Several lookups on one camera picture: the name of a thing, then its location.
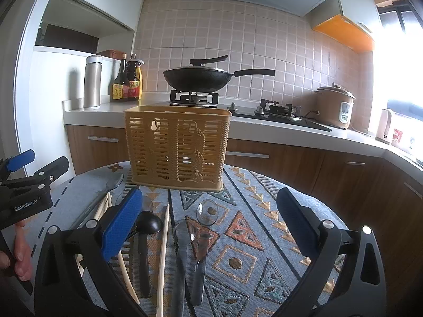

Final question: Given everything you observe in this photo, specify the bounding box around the black handled metal spoon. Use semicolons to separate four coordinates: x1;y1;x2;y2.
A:
170;220;191;316

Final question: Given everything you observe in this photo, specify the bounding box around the person's left hand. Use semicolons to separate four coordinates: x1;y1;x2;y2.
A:
14;220;33;282

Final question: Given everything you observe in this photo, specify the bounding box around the wooden chopstick pair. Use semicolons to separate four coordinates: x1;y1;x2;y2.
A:
72;188;142;315

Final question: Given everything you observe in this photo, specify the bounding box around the black ladle spoon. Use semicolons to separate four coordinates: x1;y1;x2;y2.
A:
136;211;163;299

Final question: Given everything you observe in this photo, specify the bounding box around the steel thermos bottle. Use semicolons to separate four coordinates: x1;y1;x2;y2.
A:
83;55;103;109

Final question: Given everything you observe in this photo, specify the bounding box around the dark soy sauce bottle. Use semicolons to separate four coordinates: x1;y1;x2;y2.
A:
111;54;129;102

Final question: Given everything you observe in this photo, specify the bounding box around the patterned blue table cloth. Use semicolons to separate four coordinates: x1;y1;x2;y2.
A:
25;162;347;316

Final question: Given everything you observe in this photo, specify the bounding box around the brown box on ledge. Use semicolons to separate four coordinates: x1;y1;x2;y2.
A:
98;49;127;60

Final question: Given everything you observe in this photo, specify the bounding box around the vinegar bottle yellow label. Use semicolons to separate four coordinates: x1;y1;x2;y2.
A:
126;53;144;101

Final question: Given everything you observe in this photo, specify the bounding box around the yellow plastic utensil basket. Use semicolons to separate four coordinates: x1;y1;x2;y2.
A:
125;106;232;192

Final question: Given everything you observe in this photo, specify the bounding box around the pink electric kettle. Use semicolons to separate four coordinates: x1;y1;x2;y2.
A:
376;109;395;144

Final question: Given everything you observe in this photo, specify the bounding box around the clear plastic spoon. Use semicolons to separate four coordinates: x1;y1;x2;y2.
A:
191;199;219;306

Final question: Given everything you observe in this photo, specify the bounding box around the beige rice cooker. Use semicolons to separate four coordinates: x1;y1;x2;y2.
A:
315;85;355;129

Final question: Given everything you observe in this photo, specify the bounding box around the black wok with lid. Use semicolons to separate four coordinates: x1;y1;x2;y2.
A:
163;55;275;93

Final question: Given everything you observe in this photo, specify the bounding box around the black gas stove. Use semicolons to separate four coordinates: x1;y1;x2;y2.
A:
169;90;332;132

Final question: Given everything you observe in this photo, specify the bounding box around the orange wall cabinet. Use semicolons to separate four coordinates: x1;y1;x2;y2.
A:
312;14;374;53

